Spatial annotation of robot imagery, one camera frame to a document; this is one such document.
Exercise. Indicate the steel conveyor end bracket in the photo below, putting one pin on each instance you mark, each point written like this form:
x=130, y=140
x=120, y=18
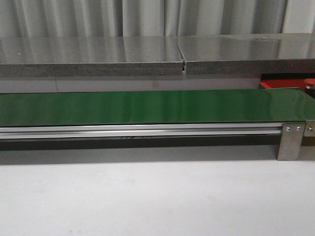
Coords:
x=309, y=128

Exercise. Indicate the green conveyor belt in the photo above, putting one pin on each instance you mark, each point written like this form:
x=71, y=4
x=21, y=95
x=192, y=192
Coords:
x=157, y=107

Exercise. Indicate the left grey stone slab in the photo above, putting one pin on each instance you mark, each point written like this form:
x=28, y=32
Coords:
x=89, y=56

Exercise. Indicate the red plastic tray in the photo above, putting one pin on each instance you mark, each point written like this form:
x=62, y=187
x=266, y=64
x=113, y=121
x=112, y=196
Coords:
x=285, y=81

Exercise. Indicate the aluminium conveyor side rail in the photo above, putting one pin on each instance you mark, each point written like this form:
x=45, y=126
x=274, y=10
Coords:
x=138, y=130

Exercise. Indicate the grey stone slab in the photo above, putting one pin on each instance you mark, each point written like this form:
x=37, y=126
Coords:
x=248, y=54
x=89, y=56

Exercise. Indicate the red mushroom push button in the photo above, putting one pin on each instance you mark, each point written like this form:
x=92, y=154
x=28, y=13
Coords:
x=310, y=86

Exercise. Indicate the grey pleated curtain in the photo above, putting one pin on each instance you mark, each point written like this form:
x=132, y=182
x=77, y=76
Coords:
x=61, y=18

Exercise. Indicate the steel conveyor support bracket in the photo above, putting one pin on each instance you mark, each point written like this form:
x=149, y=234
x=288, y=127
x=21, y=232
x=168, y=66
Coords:
x=291, y=139

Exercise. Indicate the right grey stone slab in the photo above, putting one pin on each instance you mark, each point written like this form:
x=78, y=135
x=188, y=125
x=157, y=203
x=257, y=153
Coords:
x=248, y=54

